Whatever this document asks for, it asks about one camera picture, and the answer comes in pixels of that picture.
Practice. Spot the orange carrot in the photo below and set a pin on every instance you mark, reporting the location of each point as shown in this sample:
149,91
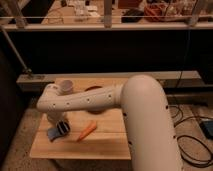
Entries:
89,129

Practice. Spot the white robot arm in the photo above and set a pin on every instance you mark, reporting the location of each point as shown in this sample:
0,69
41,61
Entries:
149,127

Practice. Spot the wooden railing frame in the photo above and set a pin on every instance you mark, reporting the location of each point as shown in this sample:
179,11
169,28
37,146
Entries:
105,15

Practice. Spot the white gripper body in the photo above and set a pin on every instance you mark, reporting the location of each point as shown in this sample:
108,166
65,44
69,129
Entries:
55,117

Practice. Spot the wooden board table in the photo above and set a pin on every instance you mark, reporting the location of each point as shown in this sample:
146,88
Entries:
107,142

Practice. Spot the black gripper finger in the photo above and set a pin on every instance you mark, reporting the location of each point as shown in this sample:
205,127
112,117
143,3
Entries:
66,127
59,127

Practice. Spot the dark power adapter box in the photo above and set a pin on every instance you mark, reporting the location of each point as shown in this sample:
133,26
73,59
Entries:
207,128

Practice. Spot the metal diagonal pole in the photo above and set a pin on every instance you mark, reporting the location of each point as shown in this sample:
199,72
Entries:
26,69

